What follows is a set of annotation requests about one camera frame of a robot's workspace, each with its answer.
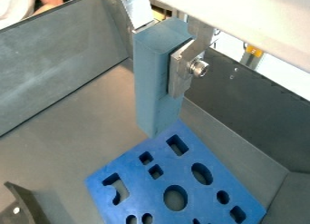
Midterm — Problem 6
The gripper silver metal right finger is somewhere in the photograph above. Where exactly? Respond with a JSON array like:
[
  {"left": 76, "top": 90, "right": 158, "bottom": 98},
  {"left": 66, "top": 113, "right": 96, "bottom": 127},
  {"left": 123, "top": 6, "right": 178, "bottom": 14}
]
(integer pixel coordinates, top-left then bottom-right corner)
[{"left": 169, "top": 17, "right": 214, "bottom": 99}]

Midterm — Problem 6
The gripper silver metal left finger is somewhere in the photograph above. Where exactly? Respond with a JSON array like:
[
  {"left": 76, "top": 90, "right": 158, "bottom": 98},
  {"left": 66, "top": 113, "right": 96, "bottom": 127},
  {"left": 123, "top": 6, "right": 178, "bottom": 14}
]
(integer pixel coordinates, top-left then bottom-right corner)
[{"left": 120, "top": 0, "right": 156, "bottom": 33}]

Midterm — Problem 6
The blue-grey rectangular block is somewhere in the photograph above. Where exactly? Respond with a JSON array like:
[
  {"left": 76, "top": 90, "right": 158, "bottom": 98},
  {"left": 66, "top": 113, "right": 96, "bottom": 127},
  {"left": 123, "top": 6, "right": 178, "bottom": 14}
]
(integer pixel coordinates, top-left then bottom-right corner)
[{"left": 134, "top": 18, "right": 191, "bottom": 138}]

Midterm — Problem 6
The person in white shirt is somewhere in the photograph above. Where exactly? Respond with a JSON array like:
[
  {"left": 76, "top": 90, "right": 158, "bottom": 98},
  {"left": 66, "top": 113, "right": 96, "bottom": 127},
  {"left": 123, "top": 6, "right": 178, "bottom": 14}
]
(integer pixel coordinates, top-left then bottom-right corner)
[{"left": 0, "top": 0, "right": 63, "bottom": 30}]

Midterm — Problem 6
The grey plastic bin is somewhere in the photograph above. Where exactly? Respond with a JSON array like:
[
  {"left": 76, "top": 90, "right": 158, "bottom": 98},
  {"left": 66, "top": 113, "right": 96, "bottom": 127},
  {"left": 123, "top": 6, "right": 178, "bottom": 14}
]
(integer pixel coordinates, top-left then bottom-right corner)
[{"left": 0, "top": 0, "right": 310, "bottom": 224}]

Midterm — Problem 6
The blue shape sorting board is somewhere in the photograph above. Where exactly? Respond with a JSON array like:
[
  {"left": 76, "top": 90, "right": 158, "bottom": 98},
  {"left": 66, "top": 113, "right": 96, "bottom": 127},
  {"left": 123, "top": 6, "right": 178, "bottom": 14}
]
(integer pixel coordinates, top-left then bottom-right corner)
[{"left": 84, "top": 122, "right": 266, "bottom": 224}]

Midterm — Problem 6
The yellow tag on post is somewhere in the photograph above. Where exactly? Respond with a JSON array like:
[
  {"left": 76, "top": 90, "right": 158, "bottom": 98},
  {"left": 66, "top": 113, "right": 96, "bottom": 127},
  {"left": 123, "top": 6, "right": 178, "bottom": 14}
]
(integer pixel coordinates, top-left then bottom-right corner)
[{"left": 246, "top": 45, "right": 263, "bottom": 57}]

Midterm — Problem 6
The dark curved bracket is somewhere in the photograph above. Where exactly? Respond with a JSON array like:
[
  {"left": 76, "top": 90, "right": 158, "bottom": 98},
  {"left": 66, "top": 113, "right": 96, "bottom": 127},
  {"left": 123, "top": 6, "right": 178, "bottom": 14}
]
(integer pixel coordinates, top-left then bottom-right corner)
[{"left": 0, "top": 181, "right": 51, "bottom": 224}]

